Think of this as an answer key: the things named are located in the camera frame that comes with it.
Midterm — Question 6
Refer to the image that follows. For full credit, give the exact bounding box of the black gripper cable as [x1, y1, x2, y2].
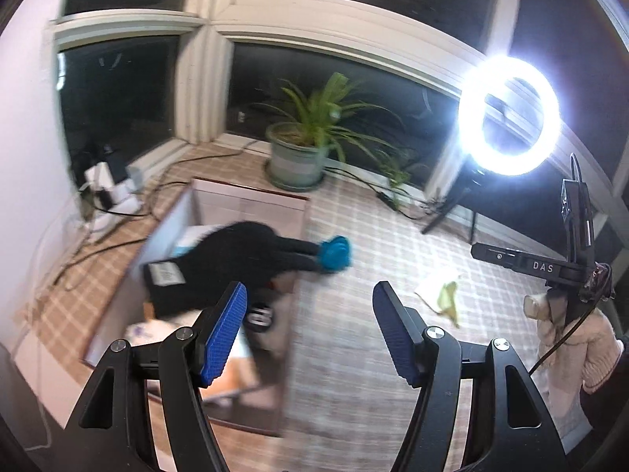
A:
[528, 305, 598, 375]

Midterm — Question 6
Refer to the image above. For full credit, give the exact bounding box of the black and white round item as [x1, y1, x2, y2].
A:
[248, 302, 274, 328]

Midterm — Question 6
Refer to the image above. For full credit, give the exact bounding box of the potted spider plant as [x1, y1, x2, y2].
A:
[253, 71, 404, 190]

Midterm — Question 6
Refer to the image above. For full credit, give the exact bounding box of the person's right hand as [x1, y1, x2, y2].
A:
[523, 292, 621, 419]

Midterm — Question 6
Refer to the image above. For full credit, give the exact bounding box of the bundle of floor cables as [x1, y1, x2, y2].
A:
[22, 145, 269, 315]

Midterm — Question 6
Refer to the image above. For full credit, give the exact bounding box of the blue fabric item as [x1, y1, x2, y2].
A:
[317, 236, 353, 273]

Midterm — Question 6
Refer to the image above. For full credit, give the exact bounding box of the person's right forearm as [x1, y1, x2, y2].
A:
[580, 334, 629, 436]

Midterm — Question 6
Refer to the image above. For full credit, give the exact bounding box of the black knit glove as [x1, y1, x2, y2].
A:
[142, 221, 327, 318]

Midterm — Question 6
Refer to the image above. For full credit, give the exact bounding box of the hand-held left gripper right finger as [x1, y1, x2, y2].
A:
[372, 280, 561, 472]

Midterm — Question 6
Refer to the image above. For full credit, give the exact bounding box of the ring light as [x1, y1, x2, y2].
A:
[458, 55, 561, 176]

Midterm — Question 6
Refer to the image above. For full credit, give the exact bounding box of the small spider plantlet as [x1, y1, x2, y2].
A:
[373, 150, 428, 207]

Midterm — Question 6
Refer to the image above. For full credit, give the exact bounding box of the green plant saucer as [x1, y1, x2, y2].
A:
[265, 160, 326, 194]

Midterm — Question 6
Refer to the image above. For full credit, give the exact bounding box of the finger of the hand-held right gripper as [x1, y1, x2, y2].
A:
[471, 242, 573, 281]

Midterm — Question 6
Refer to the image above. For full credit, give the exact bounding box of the white power strip with chargers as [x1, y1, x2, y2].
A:
[79, 145, 144, 224]

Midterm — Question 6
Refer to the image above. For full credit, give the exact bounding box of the black power cable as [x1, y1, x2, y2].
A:
[322, 164, 445, 221]

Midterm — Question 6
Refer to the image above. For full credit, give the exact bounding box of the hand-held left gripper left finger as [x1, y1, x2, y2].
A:
[79, 281, 249, 472]

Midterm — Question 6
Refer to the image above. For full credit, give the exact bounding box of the red cardboard box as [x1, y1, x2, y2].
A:
[81, 177, 311, 439]

